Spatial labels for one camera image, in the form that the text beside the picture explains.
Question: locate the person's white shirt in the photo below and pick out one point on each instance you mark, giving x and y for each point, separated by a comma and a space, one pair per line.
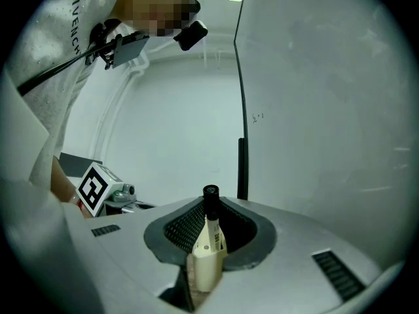
49, 28

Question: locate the cream plastic marker holder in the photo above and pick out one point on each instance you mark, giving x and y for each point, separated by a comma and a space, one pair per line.
206, 270

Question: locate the gray camera mount plate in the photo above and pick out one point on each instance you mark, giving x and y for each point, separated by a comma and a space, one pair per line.
129, 48

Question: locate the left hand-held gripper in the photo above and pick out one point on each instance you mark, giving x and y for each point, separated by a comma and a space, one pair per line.
95, 188

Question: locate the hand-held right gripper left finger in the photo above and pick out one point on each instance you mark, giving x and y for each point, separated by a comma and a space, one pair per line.
131, 254

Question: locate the large whiteboard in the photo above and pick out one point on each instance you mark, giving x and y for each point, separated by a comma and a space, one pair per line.
327, 110

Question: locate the person's head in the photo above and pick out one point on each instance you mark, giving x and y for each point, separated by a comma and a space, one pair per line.
154, 2

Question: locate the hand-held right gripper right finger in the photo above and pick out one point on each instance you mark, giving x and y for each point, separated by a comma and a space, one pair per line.
281, 267

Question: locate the dark gray board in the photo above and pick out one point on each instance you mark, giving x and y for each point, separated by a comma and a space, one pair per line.
74, 165

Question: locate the black head camera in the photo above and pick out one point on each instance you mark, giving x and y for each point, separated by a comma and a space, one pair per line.
191, 34

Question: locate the black whiteboard frame post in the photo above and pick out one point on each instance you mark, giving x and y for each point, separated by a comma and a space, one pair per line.
241, 168

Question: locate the black capped whiteboard marker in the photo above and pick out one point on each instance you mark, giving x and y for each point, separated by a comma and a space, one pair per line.
212, 204

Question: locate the person's left forearm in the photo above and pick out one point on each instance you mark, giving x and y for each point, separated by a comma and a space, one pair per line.
62, 182

